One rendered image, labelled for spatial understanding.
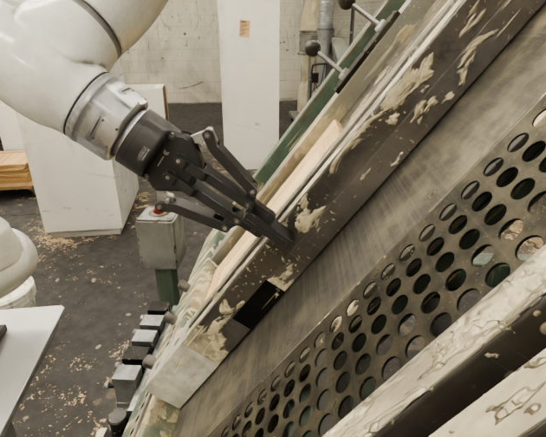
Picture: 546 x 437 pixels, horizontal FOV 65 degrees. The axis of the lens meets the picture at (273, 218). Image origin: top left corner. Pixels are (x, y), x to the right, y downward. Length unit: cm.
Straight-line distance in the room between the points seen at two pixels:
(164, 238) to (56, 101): 90
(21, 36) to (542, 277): 50
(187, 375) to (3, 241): 62
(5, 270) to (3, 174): 346
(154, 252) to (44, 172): 209
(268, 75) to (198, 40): 447
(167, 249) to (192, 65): 771
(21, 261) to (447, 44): 105
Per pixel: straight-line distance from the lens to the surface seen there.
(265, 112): 464
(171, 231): 135
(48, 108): 54
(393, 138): 54
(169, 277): 148
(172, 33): 895
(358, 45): 123
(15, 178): 461
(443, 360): 20
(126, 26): 58
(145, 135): 51
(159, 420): 78
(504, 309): 19
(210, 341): 69
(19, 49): 54
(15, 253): 122
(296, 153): 102
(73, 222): 350
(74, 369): 232
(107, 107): 52
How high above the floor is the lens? 148
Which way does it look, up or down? 25 degrees down
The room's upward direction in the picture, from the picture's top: straight up
